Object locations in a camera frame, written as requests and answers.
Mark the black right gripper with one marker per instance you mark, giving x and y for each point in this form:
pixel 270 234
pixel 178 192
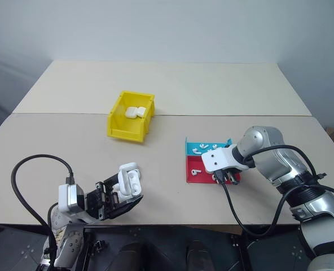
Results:
pixel 232 170

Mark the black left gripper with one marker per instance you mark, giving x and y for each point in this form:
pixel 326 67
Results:
pixel 100 201

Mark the white earbud case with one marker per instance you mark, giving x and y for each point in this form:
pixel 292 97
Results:
pixel 141 111
pixel 131 113
pixel 126 183

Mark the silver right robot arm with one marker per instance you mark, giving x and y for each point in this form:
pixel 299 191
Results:
pixel 291 175

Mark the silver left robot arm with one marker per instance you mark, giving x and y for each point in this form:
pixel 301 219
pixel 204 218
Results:
pixel 68 240

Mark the yellow plastic bin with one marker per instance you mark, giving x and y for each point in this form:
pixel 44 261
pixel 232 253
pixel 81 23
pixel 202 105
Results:
pixel 127 132

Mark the closed white earbud case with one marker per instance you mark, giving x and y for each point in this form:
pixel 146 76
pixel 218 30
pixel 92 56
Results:
pixel 131 113
pixel 141 111

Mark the red tray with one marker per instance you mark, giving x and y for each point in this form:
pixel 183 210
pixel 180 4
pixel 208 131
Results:
pixel 196 163

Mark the blue tray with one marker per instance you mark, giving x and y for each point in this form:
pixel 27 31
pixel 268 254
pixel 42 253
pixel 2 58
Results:
pixel 191 146

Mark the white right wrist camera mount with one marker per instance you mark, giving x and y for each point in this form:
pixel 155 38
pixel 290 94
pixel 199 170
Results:
pixel 216 159

